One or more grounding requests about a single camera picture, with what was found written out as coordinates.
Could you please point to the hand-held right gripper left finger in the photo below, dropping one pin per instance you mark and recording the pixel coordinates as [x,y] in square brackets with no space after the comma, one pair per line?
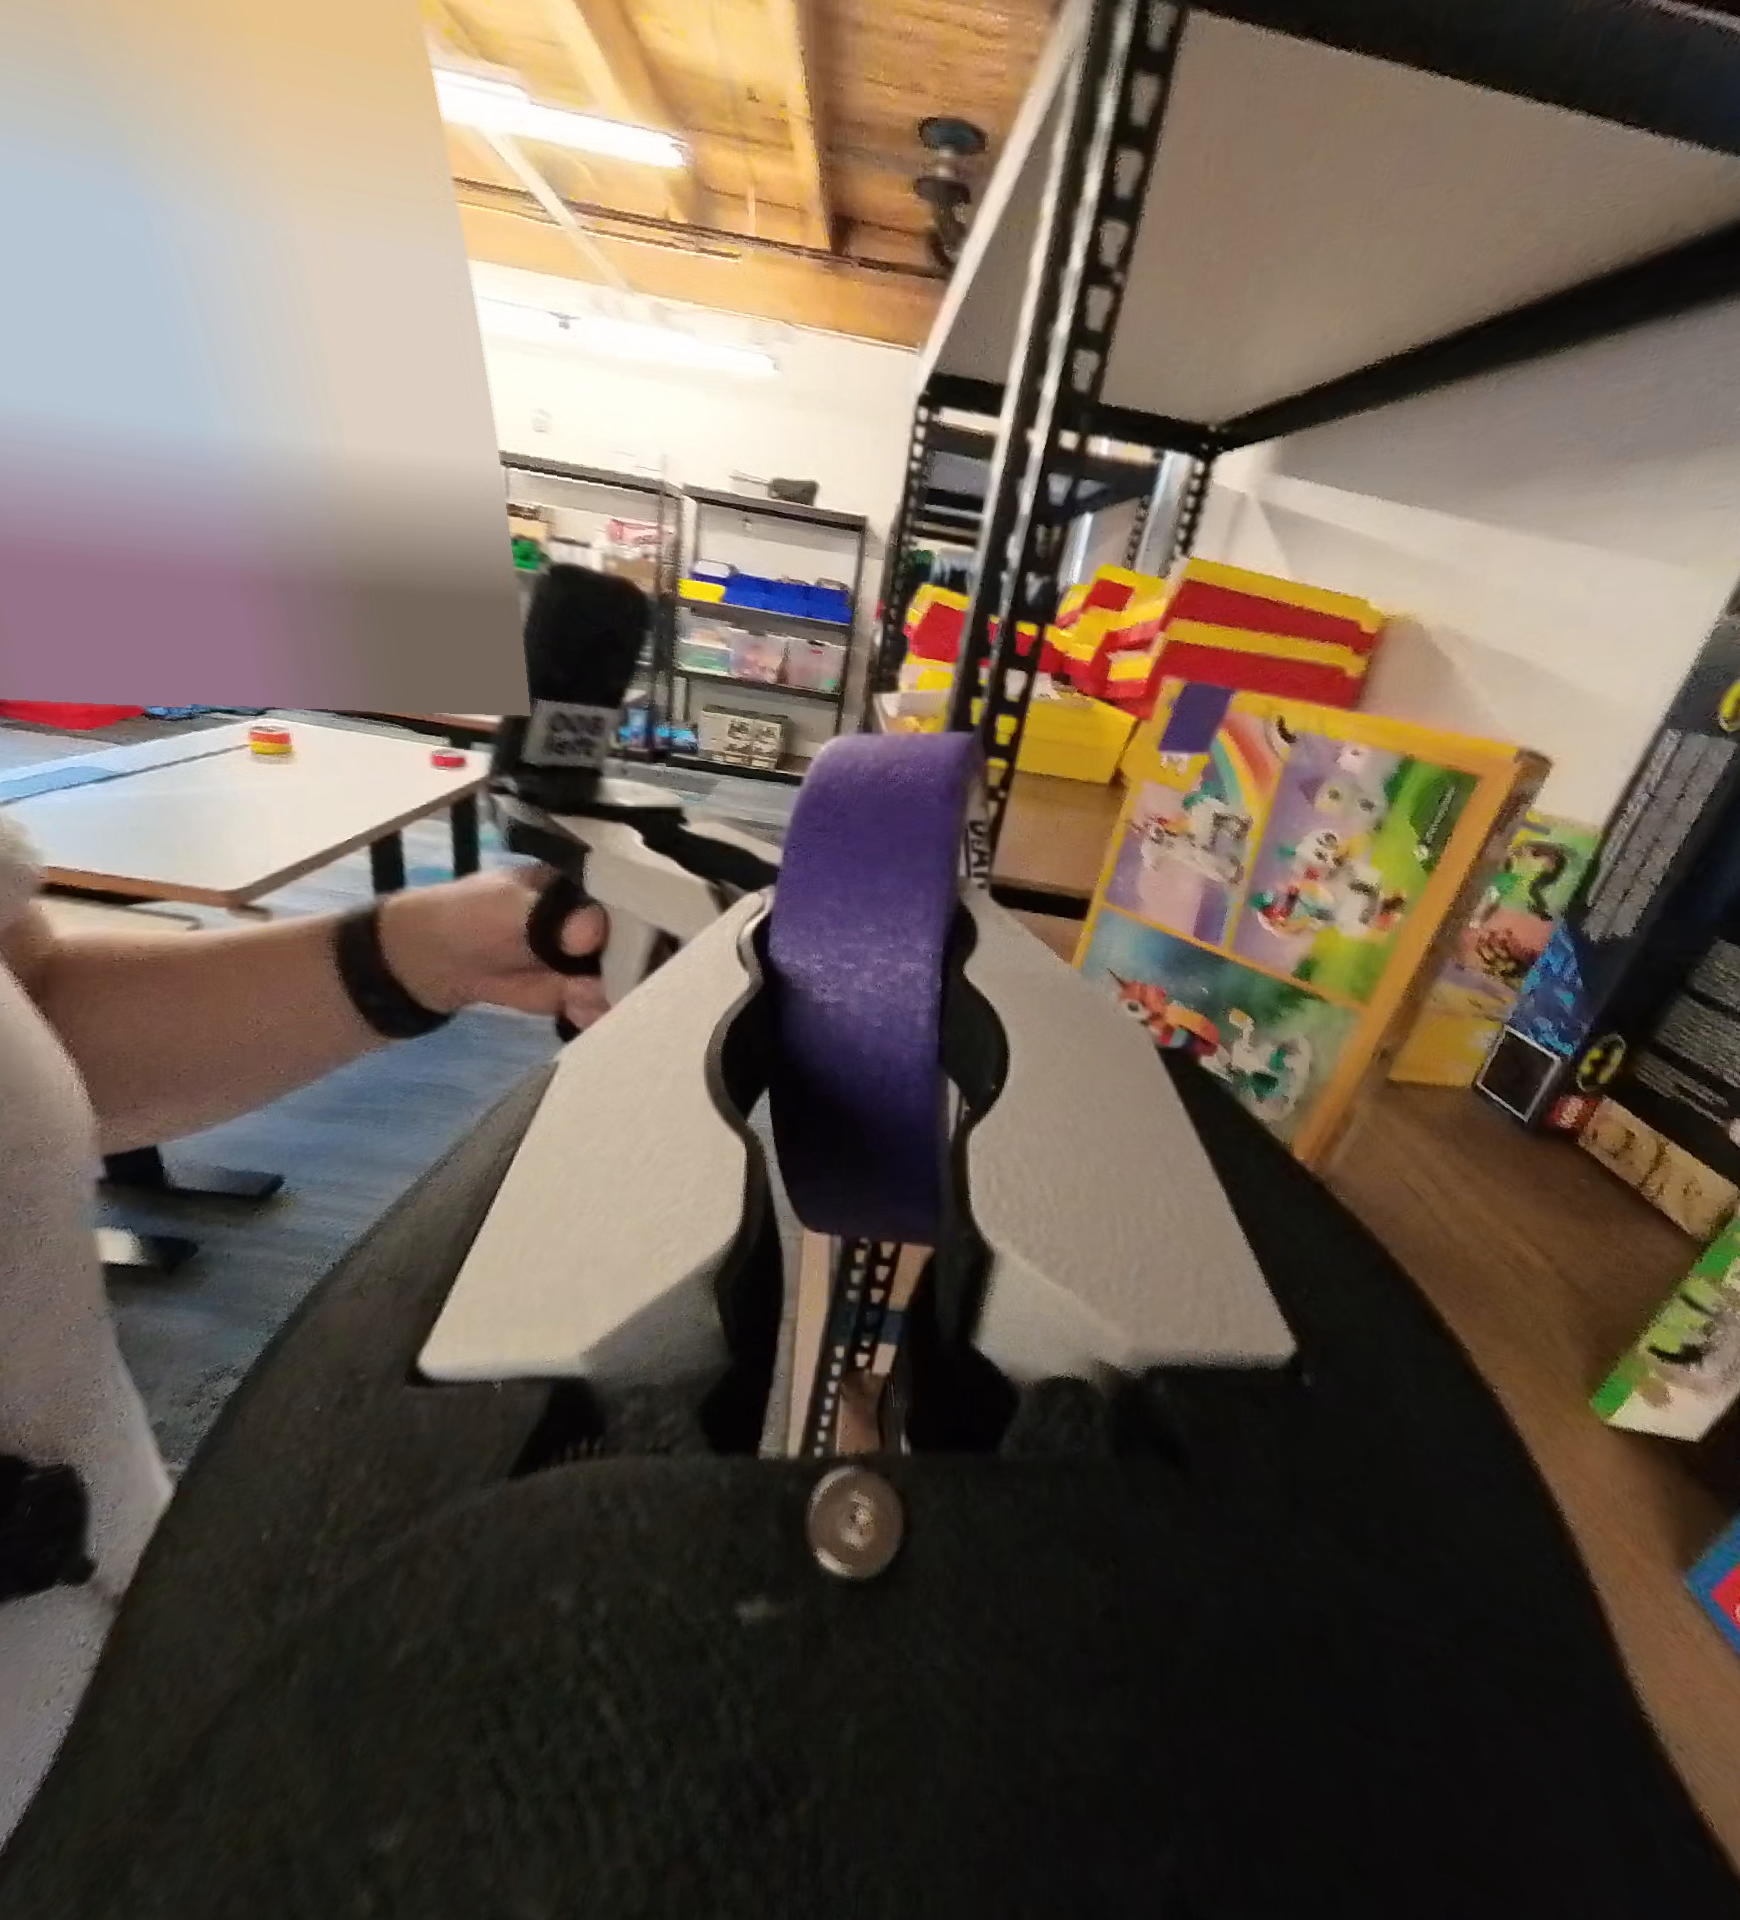
[614,1169]

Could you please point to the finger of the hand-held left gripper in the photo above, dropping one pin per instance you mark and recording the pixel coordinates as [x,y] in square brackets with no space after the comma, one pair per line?
[691,899]

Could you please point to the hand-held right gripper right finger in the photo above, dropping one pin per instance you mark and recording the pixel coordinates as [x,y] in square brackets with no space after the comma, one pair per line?
[1111,1200]

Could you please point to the purple masking tape roll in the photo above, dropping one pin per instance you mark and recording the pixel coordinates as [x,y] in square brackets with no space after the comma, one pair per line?
[857,974]

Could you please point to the yellow unicorn toy box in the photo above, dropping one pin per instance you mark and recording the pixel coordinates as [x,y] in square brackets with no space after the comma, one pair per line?
[1290,899]

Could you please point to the purple tape strip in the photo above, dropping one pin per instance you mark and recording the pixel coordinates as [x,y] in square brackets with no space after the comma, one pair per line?
[1194,724]

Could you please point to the person's left forearm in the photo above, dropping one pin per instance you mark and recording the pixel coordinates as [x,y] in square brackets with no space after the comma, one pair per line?
[180,1035]

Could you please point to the person's left hand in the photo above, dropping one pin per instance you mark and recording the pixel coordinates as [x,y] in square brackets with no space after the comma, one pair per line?
[487,945]

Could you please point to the row of blue bins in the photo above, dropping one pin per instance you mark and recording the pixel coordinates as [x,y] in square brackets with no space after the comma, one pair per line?
[766,592]

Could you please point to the storage shelf with bins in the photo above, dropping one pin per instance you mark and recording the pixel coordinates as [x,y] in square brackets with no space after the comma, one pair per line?
[766,676]

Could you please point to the black wristband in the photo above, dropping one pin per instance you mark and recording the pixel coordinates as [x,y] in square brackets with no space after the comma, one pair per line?
[383,974]

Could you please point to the yellow red tape roll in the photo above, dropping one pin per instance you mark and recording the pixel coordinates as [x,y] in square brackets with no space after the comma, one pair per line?
[272,740]

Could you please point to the black metal shelf rack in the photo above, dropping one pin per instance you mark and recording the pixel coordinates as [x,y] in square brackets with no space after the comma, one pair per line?
[1412,196]
[908,493]

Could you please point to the white table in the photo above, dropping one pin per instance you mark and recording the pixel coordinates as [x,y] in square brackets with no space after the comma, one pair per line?
[209,817]

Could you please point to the spider toy box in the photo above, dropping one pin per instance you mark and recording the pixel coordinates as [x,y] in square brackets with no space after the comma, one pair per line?
[1529,930]

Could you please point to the black ceiling pipe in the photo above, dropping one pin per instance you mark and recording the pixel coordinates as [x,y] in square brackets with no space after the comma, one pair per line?
[950,186]

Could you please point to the stack of red yellow bins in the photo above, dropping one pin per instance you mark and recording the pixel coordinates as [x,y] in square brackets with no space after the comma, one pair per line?
[1260,621]

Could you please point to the person's white shirt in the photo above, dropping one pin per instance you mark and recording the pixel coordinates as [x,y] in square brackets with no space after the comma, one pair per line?
[1,1275]

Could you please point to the small green toy box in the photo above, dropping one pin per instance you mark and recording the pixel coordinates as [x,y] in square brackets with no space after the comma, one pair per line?
[1724,1304]

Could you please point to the black bat logo toy box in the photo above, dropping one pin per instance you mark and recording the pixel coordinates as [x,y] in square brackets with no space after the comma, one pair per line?
[1679,840]

